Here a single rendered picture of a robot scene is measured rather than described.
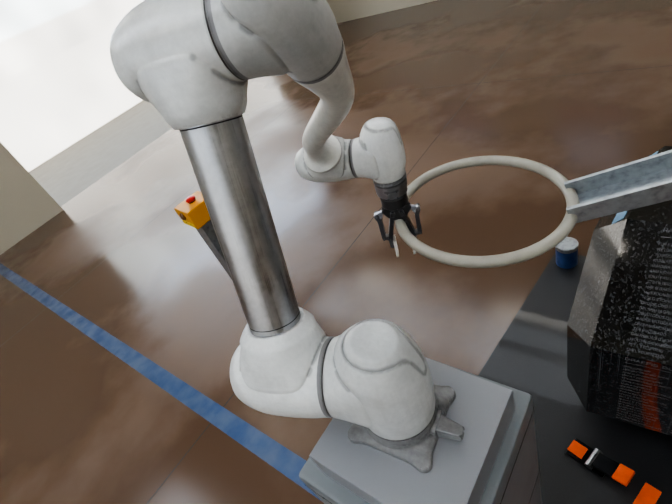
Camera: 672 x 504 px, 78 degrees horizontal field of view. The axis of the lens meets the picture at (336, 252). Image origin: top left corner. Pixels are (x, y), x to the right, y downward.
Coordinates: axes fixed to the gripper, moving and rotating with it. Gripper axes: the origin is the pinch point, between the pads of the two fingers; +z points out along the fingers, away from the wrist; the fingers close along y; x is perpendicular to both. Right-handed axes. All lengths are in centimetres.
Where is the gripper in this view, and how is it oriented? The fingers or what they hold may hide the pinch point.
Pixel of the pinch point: (404, 245)
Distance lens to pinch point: 130.3
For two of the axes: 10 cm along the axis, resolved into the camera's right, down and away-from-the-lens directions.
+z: 2.7, 7.1, 6.5
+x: 0.5, -6.8, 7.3
